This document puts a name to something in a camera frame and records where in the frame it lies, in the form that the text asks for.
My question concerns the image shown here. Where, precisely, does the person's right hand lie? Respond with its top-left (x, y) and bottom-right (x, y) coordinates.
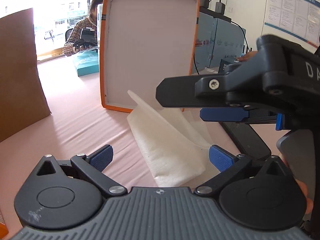
top-left (280, 154), bottom-right (315, 215)

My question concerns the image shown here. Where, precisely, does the blue partition cabinet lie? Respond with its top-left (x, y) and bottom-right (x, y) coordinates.
top-left (191, 7), bottom-right (247, 74)

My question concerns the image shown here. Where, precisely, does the large brown cardboard box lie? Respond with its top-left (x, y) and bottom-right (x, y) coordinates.
top-left (0, 9), bottom-right (50, 141)

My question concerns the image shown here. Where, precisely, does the teal flat box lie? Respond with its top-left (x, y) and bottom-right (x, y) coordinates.
top-left (75, 49), bottom-right (99, 77)

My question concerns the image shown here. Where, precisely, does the orange shoe box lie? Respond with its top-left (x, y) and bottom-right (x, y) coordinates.
top-left (0, 222), bottom-right (8, 239)

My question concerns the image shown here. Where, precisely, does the seated person in plaid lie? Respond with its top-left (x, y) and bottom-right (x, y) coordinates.
top-left (62, 0), bottom-right (103, 56)

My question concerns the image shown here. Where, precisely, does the orange shoe box lid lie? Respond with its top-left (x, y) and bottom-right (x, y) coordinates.
top-left (99, 0), bottom-right (200, 113)

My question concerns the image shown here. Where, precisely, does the wall information poster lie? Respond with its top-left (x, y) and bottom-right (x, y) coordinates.
top-left (264, 0), bottom-right (319, 48)

